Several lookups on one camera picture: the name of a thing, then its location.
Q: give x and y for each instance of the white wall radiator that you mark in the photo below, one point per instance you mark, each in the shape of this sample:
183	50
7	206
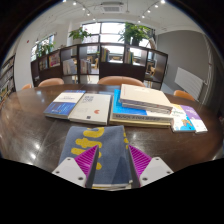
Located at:
188	81

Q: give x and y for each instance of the large bright blue book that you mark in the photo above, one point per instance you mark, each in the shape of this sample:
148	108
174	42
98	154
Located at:
125	110

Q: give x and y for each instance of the potted green plants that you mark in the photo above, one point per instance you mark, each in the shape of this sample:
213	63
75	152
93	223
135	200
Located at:
135	31

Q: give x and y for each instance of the dark blue book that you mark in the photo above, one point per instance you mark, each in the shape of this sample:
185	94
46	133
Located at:
61	106

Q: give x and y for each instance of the large tan book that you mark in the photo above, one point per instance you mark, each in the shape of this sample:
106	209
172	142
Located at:
140	124

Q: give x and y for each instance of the grey towel with yellow letters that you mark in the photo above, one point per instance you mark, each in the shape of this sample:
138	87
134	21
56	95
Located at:
110	153

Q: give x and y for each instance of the illustrated blue and white booklet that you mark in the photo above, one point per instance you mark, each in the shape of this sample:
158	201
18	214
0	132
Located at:
182	121

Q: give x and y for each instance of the ceiling air conditioner unit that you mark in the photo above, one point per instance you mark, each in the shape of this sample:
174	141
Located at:
112	7

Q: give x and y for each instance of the wall bookshelf unit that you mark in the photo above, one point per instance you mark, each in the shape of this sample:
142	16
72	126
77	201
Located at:
6	80

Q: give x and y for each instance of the large cream book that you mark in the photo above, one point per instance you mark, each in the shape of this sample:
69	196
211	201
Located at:
143	95

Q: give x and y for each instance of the purple booklet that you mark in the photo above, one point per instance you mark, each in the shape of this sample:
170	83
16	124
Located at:
196	118

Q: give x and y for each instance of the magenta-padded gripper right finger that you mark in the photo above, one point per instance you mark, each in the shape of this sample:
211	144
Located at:
156	170

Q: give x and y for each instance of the ceiling spot lights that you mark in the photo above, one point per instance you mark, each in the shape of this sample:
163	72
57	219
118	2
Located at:
88	13

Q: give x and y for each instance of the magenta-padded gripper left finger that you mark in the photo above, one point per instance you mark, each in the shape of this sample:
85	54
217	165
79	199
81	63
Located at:
70	171

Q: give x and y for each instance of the orange chairs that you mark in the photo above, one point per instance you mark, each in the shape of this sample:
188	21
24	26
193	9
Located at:
120	80

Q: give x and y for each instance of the dark curved shelf unit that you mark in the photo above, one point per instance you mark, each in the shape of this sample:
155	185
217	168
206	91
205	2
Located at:
120	70

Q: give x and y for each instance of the large window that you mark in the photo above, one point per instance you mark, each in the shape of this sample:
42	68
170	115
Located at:
111	28

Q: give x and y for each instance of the white book with red dot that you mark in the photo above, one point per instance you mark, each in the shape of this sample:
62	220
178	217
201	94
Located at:
90	108

